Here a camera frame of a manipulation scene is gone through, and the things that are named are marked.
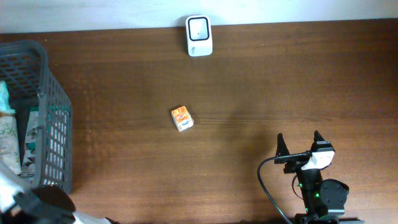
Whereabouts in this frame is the grey plastic mesh basket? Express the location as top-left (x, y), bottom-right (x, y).
top-left (1, 40), bottom-right (73, 194)

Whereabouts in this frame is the white cream tube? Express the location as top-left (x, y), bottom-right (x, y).
top-left (1, 113), bottom-right (22, 175)

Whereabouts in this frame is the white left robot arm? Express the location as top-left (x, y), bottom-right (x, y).
top-left (1, 163), bottom-right (117, 224)

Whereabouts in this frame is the small orange carton box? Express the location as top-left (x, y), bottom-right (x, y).
top-left (171, 106), bottom-right (194, 132)

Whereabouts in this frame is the teal snack packet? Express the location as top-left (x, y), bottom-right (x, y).
top-left (0, 81), bottom-right (16, 116)

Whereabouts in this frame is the white barcode scanner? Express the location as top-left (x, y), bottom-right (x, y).
top-left (185, 15), bottom-right (213, 57)

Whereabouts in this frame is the green wipes packet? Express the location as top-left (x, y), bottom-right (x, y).
top-left (20, 106), bottom-right (72, 187)

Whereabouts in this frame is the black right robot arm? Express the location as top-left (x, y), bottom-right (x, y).
top-left (274, 131), bottom-right (364, 223)

